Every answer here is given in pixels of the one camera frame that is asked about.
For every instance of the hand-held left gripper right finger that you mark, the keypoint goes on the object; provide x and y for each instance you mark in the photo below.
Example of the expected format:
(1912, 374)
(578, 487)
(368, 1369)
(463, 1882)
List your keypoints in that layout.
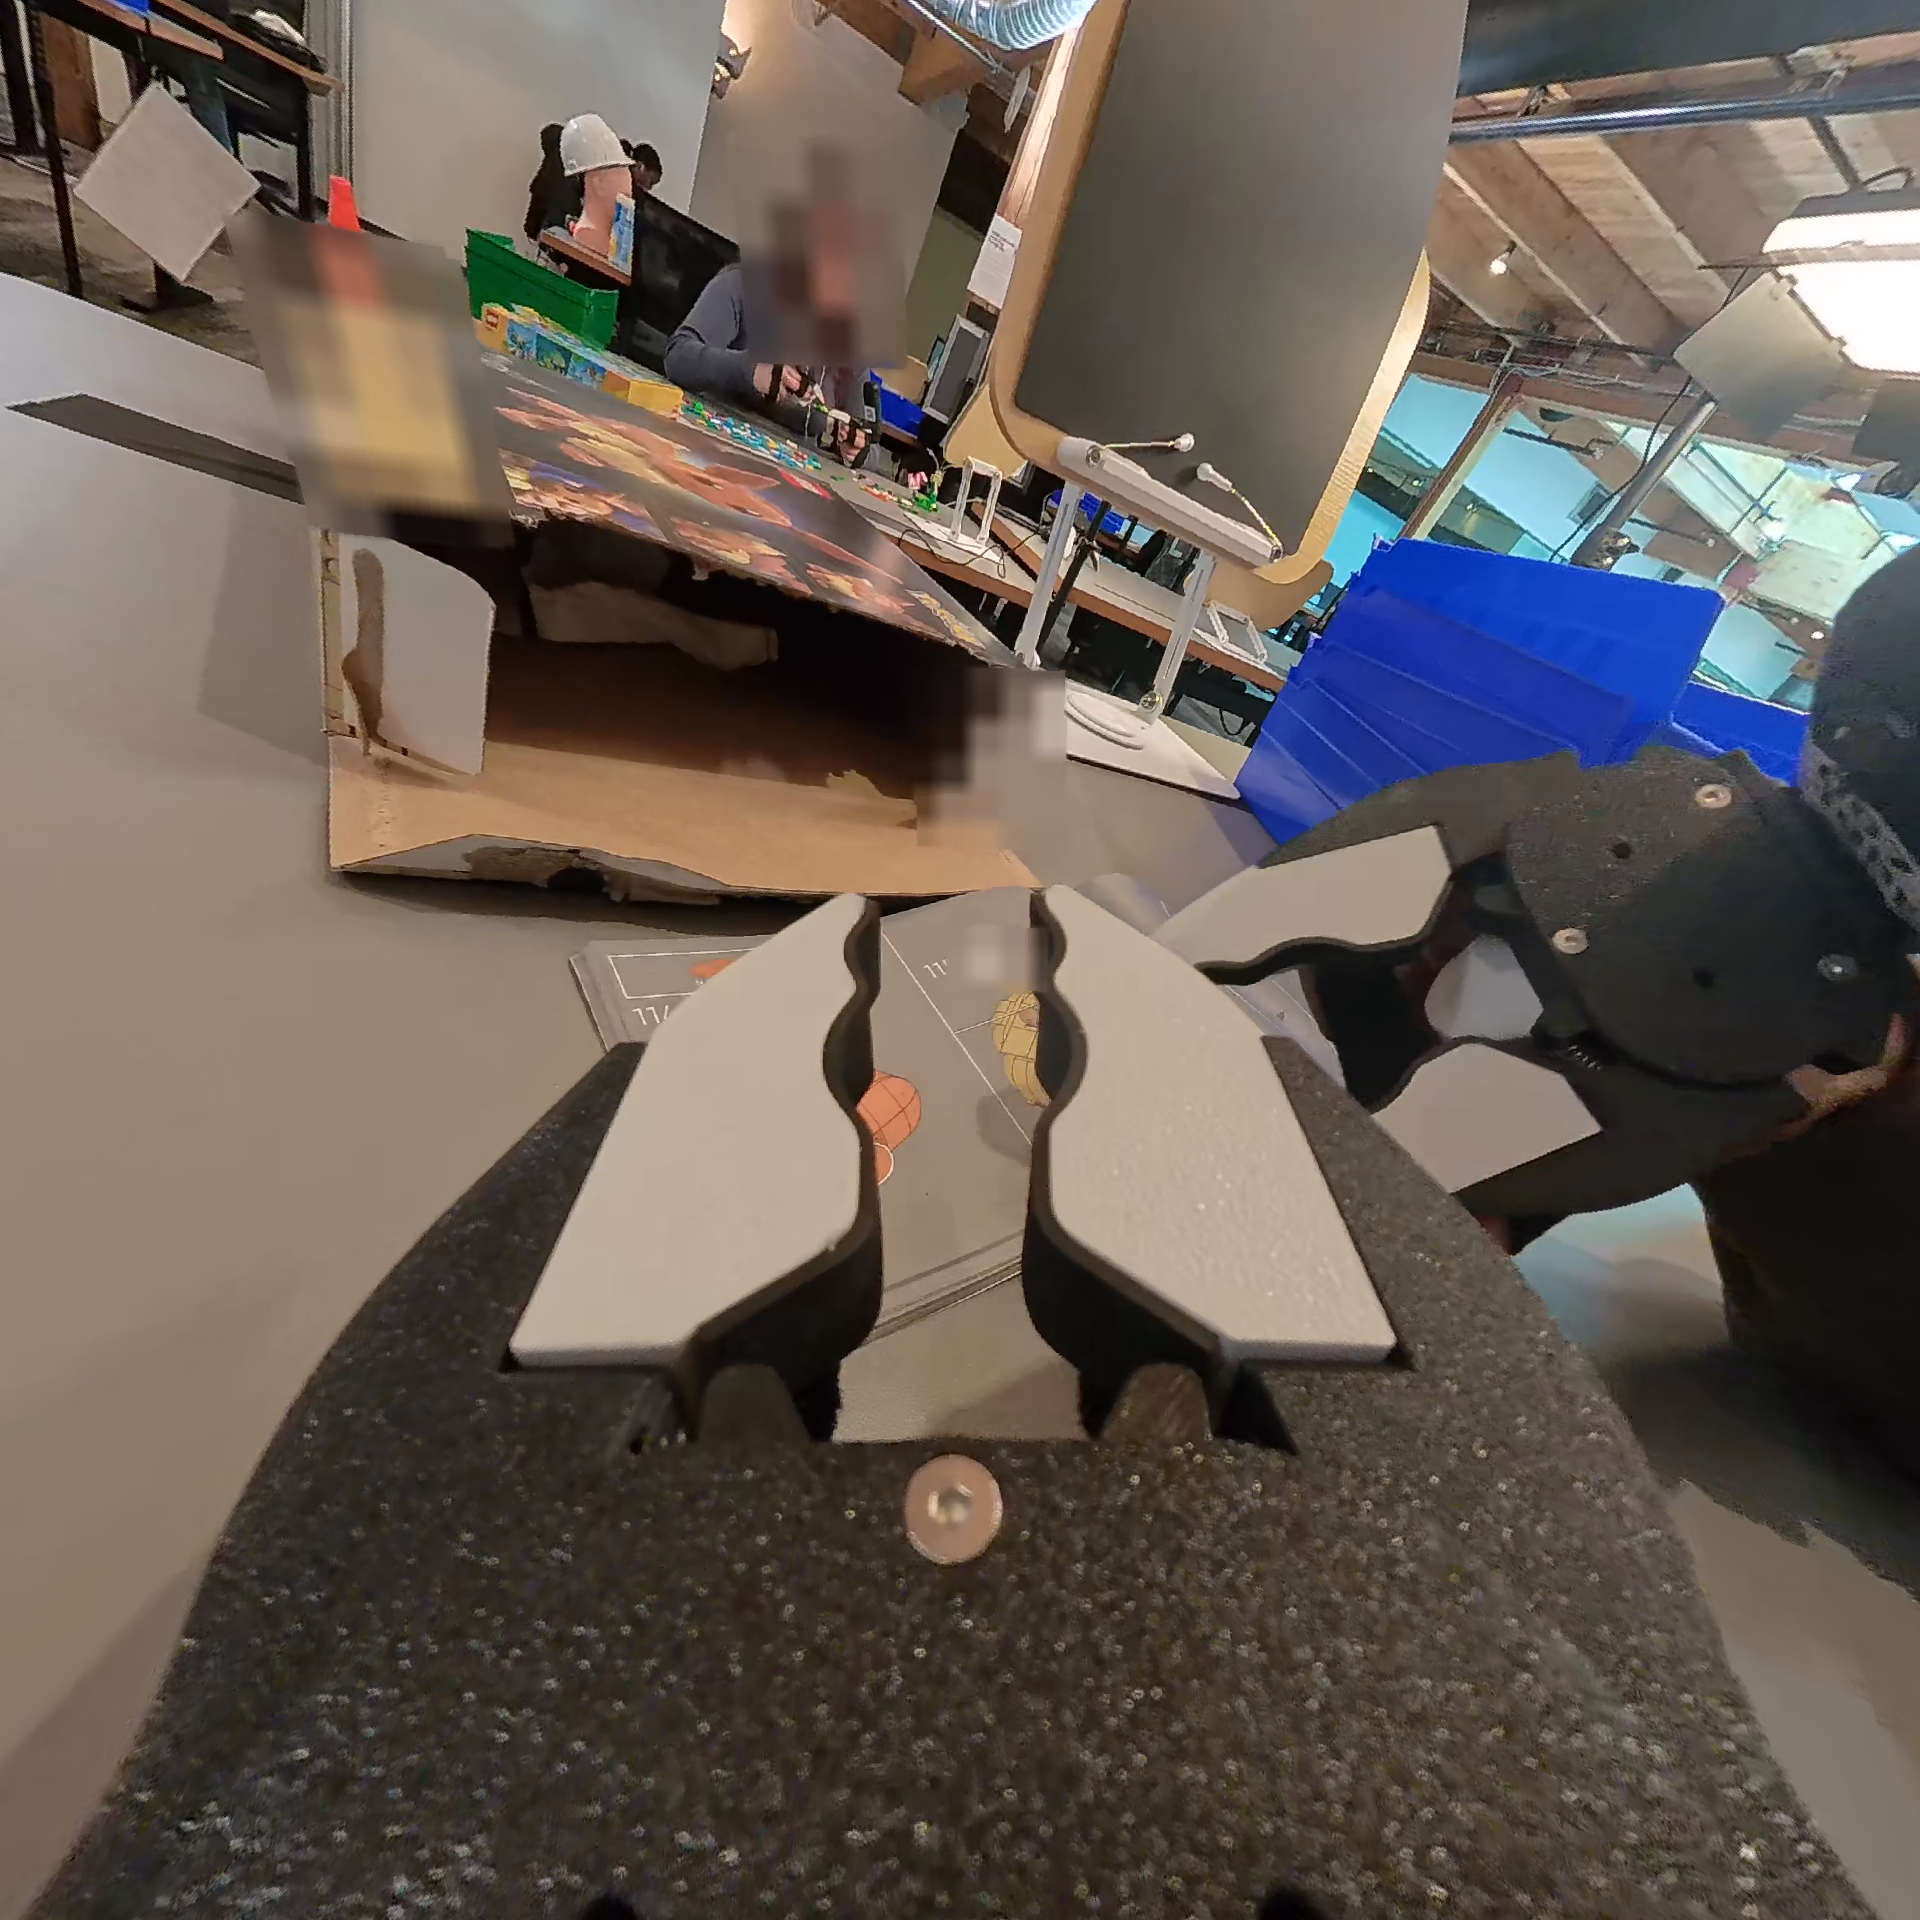
(1202, 1173)

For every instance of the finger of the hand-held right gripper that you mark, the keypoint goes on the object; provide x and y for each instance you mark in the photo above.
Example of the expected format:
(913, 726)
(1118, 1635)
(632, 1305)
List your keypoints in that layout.
(1324, 902)
(1501, 1115)

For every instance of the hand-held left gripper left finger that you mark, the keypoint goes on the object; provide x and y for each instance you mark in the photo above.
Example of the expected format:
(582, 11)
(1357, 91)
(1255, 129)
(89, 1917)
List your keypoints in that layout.
(691, 1186)

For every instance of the grey instruction booklet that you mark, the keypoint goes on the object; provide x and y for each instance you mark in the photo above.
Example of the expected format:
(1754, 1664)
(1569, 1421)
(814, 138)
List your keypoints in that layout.
(647, 983)

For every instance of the person's right forearm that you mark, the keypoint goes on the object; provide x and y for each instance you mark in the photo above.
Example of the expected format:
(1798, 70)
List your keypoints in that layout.
(1831, 1290)

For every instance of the grey desk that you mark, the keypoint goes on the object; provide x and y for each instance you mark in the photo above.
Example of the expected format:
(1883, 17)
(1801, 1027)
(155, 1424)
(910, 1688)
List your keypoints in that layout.
(180, 1051)

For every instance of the white metal stand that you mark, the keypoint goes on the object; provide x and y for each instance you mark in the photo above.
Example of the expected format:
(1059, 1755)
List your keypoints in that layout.
(1156, 496)

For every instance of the studio light panel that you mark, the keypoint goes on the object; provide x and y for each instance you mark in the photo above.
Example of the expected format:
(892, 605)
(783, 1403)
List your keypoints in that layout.
(1846, 301)

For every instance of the black board with wooden edge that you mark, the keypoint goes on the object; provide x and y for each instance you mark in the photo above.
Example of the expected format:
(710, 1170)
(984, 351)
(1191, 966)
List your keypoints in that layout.
(1231, 240)

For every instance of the colourful printed toy box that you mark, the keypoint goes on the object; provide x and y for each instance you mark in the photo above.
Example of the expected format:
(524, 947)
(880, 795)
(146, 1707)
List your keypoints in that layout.
(691, 483)

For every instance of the green plastic crate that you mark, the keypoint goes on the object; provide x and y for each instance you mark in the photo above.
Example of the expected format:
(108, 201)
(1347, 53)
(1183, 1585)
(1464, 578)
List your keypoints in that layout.
(535, 292)

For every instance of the orange traffic cone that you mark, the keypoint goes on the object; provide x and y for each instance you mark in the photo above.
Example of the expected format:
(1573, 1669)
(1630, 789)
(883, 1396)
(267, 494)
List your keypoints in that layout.
(340, 204)

